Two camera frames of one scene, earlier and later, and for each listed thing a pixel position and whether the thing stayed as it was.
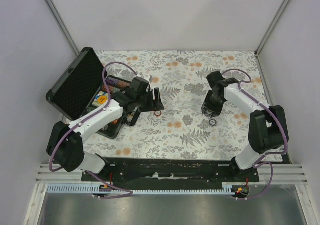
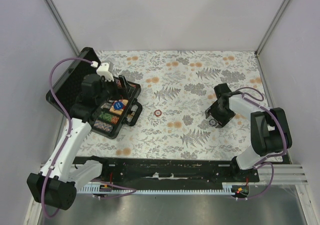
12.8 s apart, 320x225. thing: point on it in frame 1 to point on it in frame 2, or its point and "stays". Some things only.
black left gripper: [154, 105] to [124, 86]
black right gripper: [216, 111] to [222, 120]
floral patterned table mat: [181, 130] stays
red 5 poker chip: [157, 113] stays
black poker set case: [81, 88] stays
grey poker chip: [212, 122] stays
